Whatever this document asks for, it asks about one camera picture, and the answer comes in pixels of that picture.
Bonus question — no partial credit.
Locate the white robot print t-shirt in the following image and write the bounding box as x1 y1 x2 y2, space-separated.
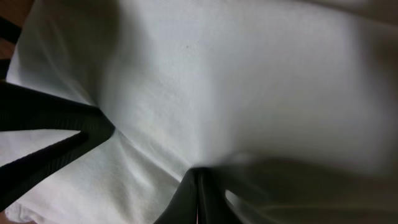
4 0 397 223

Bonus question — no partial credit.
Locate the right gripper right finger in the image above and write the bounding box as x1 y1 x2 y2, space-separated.
198 168 243 224

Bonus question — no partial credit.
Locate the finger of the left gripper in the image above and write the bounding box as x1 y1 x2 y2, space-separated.
1 82 115 210

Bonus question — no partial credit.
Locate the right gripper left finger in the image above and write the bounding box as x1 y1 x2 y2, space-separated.
154 169 198 224

